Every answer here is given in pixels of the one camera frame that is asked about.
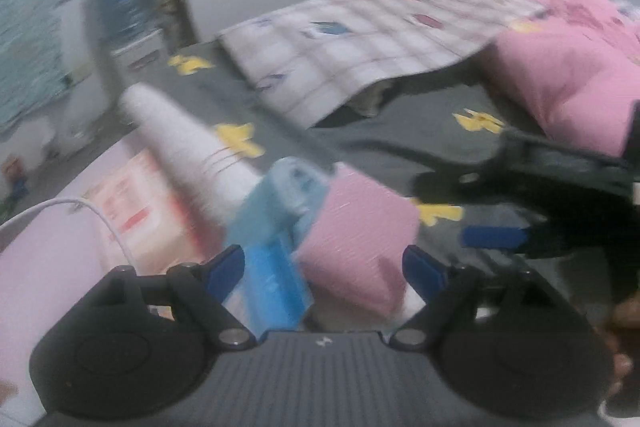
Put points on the grey bedsheet with yellow print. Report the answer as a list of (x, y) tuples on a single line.
[(400, 127)]

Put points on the white rolled plush cushion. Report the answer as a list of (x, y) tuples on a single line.
[(185, 137)]

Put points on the teal wall poster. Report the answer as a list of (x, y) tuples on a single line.
[(30, 17)]

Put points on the checked printed blanket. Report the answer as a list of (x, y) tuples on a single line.
[(375, 37)]

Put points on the person's right hand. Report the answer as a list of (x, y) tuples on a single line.
[(622, 342)]

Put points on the pink sponge block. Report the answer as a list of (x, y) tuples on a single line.
[(360, 237)]

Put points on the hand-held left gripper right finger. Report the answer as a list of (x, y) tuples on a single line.
[(425, 272)]

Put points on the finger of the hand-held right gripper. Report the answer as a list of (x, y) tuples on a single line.
[(495, 237), (465, 179)]

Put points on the blue wet wipes pack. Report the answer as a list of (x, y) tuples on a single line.
[(280, 247)]

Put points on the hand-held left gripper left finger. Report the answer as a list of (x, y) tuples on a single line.
[(225, 272)]

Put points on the pink quilt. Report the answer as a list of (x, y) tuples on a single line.
[(565, 57)]

